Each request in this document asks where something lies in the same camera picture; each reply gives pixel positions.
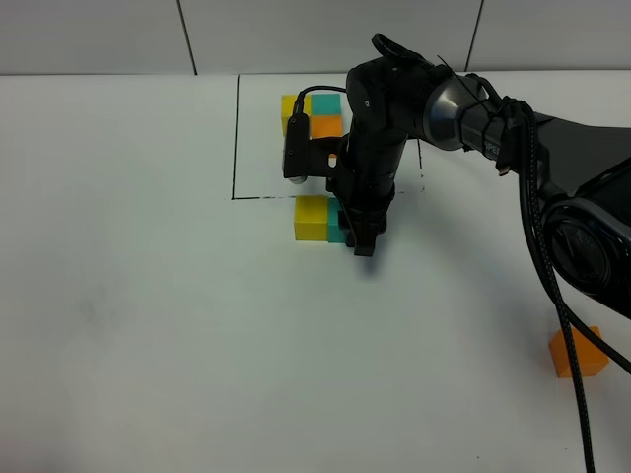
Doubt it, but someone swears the template orange cube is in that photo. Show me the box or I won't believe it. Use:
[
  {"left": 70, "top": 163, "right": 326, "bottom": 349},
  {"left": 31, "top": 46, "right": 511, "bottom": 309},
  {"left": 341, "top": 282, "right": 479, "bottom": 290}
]
[{"left": 310, "top": 115, "right": 344, "bottom": 139}]

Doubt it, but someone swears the template yellow cube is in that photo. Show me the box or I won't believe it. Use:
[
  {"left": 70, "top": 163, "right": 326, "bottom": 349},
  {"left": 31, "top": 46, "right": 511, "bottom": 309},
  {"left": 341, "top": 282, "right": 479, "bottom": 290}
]
[{"left": 281, "top": 95, "right": 312, "bottom": 136}]

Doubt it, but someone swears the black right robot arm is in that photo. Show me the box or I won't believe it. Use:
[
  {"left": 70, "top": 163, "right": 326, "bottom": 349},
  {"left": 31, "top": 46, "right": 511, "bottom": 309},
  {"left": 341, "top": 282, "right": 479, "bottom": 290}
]
[{"left": 338, "top": 35, "right": 630, "bottom": 315}]

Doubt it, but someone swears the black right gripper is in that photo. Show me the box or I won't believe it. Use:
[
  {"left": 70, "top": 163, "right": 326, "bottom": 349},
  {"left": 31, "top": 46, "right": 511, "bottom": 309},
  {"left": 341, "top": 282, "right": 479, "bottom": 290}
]
[{"left": 326, "top": 132, "right": 408, "bottom": 257}]

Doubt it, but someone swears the template green cube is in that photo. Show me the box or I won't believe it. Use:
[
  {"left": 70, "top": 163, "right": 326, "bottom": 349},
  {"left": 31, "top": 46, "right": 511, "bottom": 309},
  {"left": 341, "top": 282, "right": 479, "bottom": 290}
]
[{"left": 311, "top": 94, "right": 342, "bottom": 116}]

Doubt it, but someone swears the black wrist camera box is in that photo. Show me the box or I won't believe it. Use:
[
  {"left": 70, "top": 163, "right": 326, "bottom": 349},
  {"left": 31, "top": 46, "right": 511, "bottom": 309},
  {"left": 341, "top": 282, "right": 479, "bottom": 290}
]
[{"left": 282, "top": 113, "right": 346, "bottom": 179}]

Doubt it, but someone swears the black braided cable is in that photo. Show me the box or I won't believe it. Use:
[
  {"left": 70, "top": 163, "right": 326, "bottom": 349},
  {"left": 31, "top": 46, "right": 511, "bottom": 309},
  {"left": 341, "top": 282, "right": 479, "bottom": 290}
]
[{"left": 512, "top": 101, "right": 631, "bottom": 473}]

